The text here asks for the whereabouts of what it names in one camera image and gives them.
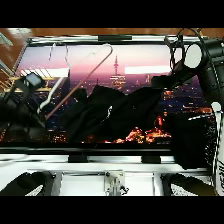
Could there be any black garment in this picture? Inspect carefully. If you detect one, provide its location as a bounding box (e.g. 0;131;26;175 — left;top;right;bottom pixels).
165;112;217;170

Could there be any brown clothes hanger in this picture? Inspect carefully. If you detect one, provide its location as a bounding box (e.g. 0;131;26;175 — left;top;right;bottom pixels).
44;43;115;120

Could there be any black cable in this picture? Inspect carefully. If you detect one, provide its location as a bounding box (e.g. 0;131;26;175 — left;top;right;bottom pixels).
175;27;210;69

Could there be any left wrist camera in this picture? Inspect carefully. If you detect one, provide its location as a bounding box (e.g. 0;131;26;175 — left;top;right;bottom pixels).
23;72;44;90

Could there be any black T-shirt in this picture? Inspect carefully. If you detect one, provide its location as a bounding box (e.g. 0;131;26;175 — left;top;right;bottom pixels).
62;75;168;145

